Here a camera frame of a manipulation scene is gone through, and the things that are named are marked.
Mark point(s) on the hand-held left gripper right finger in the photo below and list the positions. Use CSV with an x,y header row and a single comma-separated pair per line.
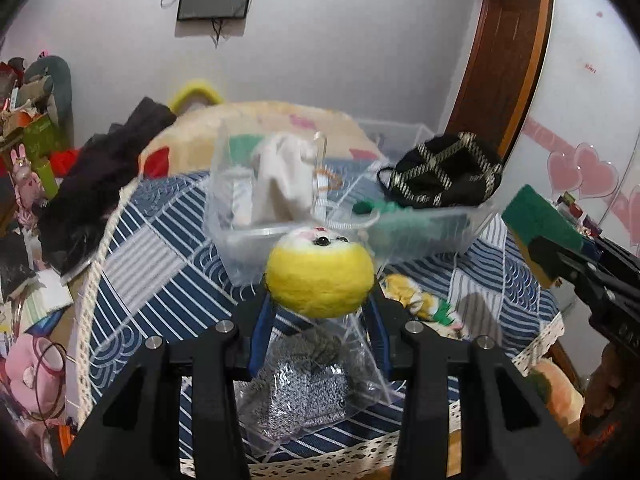
x,y
376,332

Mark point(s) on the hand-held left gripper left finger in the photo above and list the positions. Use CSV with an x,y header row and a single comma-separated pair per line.
x,y
262,331

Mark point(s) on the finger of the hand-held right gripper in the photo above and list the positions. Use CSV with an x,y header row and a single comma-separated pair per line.
x,y
607,252
552,257

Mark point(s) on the green and yellow sponge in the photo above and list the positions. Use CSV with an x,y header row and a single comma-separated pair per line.
x,y
540,225

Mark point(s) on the yellow round plush toy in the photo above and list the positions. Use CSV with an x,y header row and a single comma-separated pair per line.
x,y
320,280

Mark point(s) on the large clear plastic bin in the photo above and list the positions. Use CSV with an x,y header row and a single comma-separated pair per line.
x,y
250,245

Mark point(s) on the person's right hand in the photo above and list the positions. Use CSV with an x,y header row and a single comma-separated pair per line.
x,y
607,385

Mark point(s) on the small colourful bottles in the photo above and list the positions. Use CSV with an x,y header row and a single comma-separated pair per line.
x,y
575,212

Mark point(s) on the yellow and green patterned cloth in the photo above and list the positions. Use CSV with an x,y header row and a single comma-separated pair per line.
x,y
422,302

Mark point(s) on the bagged steel wool scrubber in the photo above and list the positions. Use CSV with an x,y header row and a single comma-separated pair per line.
x,y
300,385

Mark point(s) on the orange plush toy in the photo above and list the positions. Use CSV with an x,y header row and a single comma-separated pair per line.
x,y
555,390

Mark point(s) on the white cloth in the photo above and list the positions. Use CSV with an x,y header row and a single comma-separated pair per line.
x,y
285,180

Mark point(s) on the white wardrobe with heart stickers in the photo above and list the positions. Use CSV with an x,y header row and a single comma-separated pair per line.
x,y
590,85

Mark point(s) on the small clear plastic bin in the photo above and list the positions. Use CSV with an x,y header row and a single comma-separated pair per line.
x,y
395,132

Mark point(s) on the cream patterned pillow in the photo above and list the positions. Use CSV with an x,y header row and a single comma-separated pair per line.
x,y
280,116

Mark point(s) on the black clothing pile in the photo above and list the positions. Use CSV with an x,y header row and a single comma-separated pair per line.
x,y
95,185

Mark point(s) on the pink plush toy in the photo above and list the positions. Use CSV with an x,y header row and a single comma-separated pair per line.
x,y
25,377

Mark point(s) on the red cloth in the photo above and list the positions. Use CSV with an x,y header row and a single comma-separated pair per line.
x,y
66,161

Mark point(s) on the pink rabbit toy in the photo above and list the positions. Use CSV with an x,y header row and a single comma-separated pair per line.
x,y
25,180

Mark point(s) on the green cardboard box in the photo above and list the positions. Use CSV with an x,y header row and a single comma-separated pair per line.
x,y
37,132

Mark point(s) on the grey-green plush toy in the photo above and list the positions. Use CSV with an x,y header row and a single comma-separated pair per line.
x,y
52,82

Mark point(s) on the wooden door frame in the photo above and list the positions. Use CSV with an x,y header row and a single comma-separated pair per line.
x,y
505,60

